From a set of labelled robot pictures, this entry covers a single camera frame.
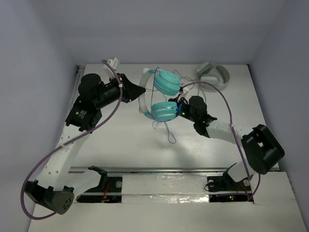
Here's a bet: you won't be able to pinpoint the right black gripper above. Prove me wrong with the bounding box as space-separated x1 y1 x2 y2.
155 94 198 123

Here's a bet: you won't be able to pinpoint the teal cat-ear headphones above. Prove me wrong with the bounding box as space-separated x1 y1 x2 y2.
138 67 181 122

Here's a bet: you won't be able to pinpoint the blue headphone cable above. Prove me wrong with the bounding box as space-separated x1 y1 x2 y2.
149 67 181 143

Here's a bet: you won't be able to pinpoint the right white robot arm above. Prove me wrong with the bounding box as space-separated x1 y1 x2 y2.
168 96 285 191

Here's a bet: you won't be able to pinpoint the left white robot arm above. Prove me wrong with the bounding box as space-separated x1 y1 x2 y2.
21 73 146 215

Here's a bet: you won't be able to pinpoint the white grey headphones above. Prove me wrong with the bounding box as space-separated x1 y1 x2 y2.
197 62 230 90

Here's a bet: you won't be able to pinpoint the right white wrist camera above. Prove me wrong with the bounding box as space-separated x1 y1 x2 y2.
178 87 190 99

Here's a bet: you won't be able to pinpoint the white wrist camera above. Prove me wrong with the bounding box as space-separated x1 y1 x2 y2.
178 87 190 99
107 57 120 70

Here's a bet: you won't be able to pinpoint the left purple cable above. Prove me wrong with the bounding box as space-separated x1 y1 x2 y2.
21 59 123 220

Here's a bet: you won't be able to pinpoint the purple cable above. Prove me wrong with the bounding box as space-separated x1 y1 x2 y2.
180 81 261 202
21 59 123 220

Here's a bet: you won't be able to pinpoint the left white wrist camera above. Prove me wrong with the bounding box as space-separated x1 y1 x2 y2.
107 57 120 70

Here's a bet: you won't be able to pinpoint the grey headphone cable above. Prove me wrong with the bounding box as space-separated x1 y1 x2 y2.
172 69 207 102

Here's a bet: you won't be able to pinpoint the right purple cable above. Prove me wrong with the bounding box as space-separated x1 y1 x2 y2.
180 81 261 202

